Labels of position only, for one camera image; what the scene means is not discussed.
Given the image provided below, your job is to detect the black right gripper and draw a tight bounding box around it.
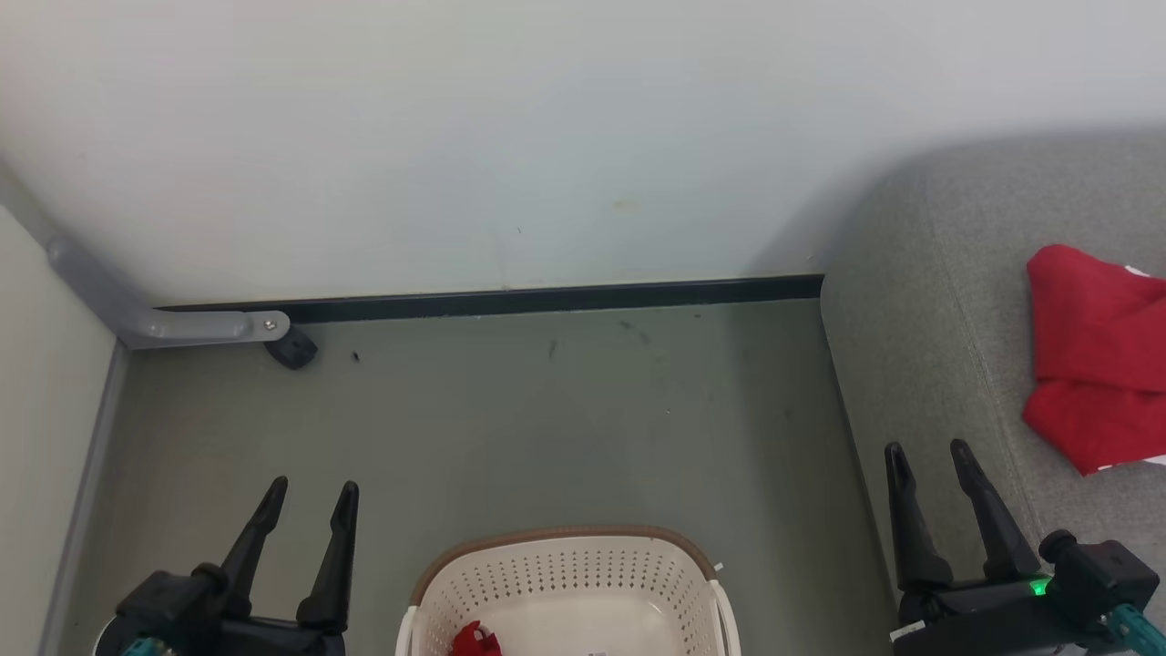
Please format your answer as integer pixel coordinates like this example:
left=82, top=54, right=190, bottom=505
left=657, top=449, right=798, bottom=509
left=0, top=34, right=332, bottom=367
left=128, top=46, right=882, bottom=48
left=885, top=438, right=1161, bottom=656

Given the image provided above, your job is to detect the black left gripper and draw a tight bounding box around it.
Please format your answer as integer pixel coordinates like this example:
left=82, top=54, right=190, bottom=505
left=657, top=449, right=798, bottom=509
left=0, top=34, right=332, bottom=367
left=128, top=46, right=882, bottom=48
left=96, top=477, right=361, bottom=656

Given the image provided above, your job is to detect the red cloth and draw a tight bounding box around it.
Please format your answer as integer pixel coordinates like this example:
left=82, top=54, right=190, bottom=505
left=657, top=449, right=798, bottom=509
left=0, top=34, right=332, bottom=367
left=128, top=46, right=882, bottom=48
left=1020, top=243, right=1166, bottom=477

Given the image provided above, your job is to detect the grey fabric sofa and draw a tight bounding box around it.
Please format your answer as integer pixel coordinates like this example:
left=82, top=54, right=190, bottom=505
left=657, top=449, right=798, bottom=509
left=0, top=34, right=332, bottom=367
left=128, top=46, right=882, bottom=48
left=820, top=132, right=1166, bottom=656

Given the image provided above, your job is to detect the small red garment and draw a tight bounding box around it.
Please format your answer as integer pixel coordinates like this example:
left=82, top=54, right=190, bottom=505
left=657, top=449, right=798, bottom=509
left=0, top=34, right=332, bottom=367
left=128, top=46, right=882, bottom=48
left=451, top=621, right=503, bottom=656

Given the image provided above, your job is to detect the black caster wheel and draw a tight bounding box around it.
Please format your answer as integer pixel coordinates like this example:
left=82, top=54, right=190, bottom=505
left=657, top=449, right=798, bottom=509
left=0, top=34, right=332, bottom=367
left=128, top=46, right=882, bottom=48
left=264, top=326, right=319, bottom=371

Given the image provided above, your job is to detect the cream plastic laundry basket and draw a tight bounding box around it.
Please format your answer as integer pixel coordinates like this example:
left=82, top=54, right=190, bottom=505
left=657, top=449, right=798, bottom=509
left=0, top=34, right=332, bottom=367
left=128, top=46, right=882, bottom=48
left=396, top=526, right=741, bottom=656

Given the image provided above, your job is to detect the black baseboard strip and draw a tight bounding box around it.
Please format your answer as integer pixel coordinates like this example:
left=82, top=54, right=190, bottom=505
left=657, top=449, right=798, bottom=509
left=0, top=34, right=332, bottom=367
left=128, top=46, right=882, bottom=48
left=155, top=274, right=825, bottom=325

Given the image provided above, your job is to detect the grey metal partition foot bracket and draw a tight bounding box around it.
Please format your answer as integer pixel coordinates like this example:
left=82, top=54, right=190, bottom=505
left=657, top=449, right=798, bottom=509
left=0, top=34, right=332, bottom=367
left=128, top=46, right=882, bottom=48
left=47, top=237, right=291, bottom=351

